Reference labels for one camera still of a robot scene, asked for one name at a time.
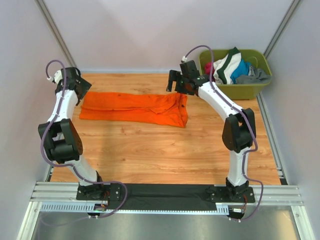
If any orange t shirt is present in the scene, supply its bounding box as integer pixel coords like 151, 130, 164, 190
79, 92, 188, 128

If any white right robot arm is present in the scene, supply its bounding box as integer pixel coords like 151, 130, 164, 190
166, 60, 256, 203

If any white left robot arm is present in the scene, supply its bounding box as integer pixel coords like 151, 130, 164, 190
38, 67, 106, 201

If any magenta shirt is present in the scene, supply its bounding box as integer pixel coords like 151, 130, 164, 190
204, 62, 216, 83

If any white and green shirt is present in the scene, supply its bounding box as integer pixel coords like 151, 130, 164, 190
213, 47, 242, 85

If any blue shirt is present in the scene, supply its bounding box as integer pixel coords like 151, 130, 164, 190
230, 59, 251, 84

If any olive green plastic bin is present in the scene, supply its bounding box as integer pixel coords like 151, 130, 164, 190
198, 49, 272, 100

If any grey shirt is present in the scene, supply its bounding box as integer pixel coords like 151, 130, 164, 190
235, 68, 272, 85

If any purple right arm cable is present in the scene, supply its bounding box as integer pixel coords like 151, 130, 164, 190
183, 44, 265, 222

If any left aluminium corner post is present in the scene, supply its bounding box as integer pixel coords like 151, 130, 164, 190
34, 0, 78, 68

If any aluminium corner post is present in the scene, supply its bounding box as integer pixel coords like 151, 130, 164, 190
34, 0, 78, 68
263, 0, 302, 59

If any aluminium front rail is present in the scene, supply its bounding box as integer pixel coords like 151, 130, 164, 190
30, 181, 304, 206

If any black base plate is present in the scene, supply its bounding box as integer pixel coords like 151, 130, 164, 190
76, 182, 256, 211

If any slotted cable duct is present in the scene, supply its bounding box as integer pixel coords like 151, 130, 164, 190
40, 202, 229, 216

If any right aluminium corner post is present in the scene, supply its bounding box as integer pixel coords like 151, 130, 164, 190
263, 0, 302, 59

